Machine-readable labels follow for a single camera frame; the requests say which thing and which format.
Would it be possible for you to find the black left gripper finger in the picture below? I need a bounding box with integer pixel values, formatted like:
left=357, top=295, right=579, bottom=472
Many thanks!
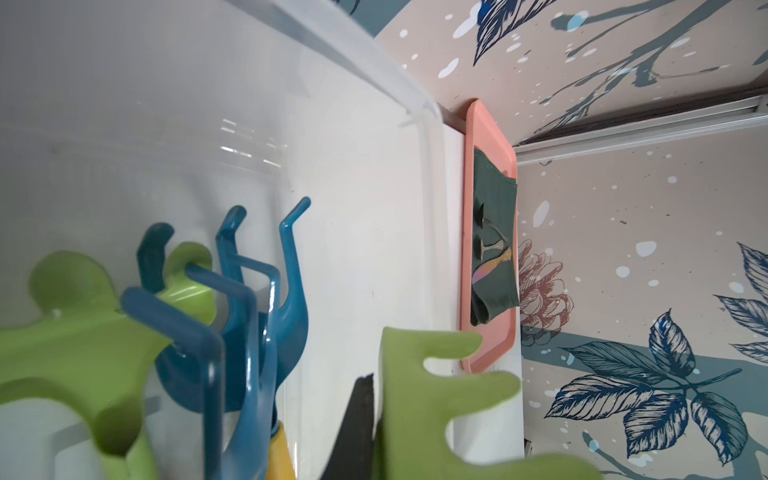
left=321, top=374, right=374, bottom=480

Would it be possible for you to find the lime rake wooden handle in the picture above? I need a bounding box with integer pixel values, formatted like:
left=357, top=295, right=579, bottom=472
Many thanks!
left=374, top=327, right=602, bottom=479
left=0, top=241, right=218, bottom=480

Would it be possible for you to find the blue rake yellow handle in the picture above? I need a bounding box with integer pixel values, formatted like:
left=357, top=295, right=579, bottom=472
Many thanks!
left=137, top=197, right=311, bottom=453
left=121, top=263, right=278, bottom=479

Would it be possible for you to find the clear plastic storage box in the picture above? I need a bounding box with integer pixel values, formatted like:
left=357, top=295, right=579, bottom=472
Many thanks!
left=1, top=1, right=453, bottom=479

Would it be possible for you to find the iridescent spoon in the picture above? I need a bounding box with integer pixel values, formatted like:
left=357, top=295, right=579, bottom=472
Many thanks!
left=471, top=244, right=513, bottom=284

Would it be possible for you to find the metal spoon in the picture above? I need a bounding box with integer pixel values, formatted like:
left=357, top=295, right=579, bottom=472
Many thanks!
left=473, top=203, right=508, bottom=256

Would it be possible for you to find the dark green cloth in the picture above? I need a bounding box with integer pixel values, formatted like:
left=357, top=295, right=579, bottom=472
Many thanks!
left=470, top=148, right=519, bottom=326

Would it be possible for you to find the pink tray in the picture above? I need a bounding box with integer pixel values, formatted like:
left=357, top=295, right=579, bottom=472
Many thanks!
left=459, top=100, right=520, bottom=373

